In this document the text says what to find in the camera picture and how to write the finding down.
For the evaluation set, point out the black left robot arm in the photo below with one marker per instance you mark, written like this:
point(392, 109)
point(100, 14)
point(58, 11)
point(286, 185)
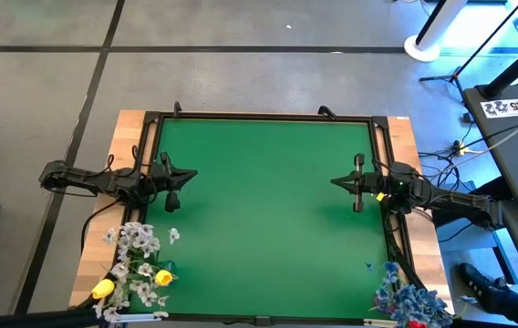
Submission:
point(85, 175)

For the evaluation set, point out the red vase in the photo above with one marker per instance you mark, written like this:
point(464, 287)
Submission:
point(416, 324)

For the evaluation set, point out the white printed label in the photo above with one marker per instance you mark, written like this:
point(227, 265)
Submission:
point(498, 108)

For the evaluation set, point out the yellow flower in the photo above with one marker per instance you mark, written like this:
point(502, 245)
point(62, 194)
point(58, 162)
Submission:
point(103, 289)

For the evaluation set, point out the black desk base frame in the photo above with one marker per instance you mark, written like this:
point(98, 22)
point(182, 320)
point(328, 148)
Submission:
point(450, 234)

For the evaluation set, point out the person's shoe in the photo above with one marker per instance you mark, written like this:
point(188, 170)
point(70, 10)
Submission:
point(475, 278)

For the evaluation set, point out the blue artificial flower bunch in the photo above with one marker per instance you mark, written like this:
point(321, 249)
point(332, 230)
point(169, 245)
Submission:
point(391, 269)
point(418, 303)

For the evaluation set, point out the fallen blue petal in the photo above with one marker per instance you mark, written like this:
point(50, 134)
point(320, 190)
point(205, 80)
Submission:
point(369, 266)

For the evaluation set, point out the small yellow tag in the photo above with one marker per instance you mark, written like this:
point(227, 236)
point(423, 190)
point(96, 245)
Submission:
point(380, 197)

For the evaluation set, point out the green table mat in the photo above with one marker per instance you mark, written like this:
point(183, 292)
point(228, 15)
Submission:
point(263, 218)

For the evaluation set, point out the long black bar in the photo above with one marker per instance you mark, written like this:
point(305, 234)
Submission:
point(35, 320)

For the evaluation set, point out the yellow tulip green stem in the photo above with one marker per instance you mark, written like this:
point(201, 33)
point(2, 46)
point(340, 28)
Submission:
point(163, 278)

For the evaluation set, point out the white artificial flower bunch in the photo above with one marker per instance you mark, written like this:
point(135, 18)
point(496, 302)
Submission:
point(138, 239)
point(145, 296)

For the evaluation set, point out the floor stand round white base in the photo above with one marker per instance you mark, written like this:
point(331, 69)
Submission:
point(423, 51)

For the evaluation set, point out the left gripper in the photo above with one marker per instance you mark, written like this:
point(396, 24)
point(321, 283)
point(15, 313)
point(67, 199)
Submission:
point(165, 175)

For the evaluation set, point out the silver frame bracket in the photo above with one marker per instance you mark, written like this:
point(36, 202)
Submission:
point(140, 316)
point(377, 323)

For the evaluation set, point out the thin black tripod stand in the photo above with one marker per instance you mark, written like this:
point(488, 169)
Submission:
point(457, 73)

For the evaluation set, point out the black frame clamp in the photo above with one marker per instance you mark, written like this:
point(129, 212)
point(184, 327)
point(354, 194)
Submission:
point(327, 111)
point(177, 108)

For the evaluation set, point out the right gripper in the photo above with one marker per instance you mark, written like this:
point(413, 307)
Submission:
point(368, 183)

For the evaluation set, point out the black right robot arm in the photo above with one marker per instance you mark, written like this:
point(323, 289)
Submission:
point(450, 200)

